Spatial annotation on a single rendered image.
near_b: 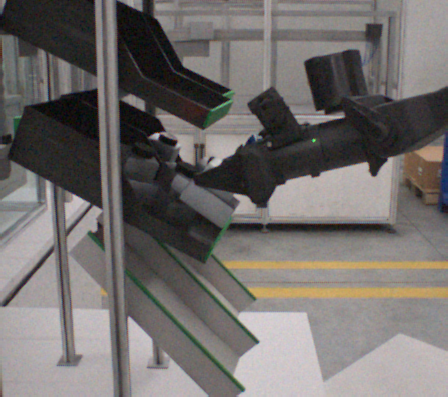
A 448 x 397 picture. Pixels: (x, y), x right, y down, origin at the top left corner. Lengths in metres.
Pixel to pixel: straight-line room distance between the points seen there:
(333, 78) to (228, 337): 0.42
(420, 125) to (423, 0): 8.69
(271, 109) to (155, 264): 0.33
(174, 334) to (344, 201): 3.92
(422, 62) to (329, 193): 5.00
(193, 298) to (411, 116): 0.43
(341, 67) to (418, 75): 8.62
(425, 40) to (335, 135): 8.64
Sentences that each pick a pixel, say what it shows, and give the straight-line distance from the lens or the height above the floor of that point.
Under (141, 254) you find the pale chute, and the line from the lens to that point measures 0.88.
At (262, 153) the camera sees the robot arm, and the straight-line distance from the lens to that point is 0.62.
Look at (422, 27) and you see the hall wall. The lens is 9.29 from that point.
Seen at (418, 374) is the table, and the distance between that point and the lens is 1.17.
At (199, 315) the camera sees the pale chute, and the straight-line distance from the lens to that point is 0.89.
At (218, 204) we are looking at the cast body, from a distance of 0.71.
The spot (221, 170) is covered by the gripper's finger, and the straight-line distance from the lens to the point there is 0.69.
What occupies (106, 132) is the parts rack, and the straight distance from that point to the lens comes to 0.68.
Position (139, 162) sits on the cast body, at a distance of 0.75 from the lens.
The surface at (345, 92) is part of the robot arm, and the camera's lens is 0.68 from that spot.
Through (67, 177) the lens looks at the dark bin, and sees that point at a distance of 0.74.
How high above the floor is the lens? 1.45
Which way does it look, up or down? 13 degrees down
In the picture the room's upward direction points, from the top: straight up
